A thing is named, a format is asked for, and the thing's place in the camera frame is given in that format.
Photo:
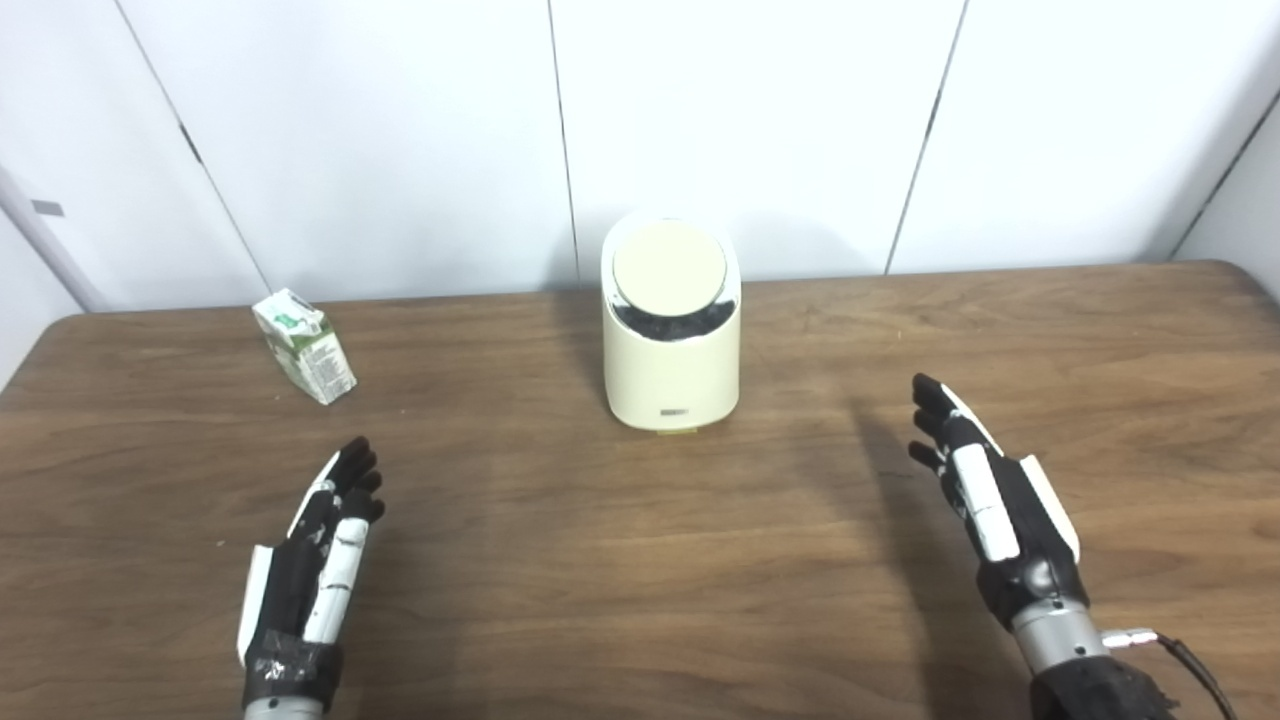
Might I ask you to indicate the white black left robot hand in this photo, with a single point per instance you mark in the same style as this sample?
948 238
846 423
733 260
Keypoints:
290 590

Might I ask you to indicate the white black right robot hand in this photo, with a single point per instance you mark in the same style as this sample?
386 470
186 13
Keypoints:
1030 530

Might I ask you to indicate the green white milk carton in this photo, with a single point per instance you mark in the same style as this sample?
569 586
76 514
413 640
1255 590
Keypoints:
310 350

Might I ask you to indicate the round cream bin lid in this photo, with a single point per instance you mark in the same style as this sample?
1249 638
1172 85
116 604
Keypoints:
670 265

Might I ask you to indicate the cream-colored bin body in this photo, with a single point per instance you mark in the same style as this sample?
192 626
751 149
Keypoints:
670 380

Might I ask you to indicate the white wall post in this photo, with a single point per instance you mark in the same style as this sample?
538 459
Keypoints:
45 240

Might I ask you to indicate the small grey wall sticker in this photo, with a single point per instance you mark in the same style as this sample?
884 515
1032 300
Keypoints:
47 208

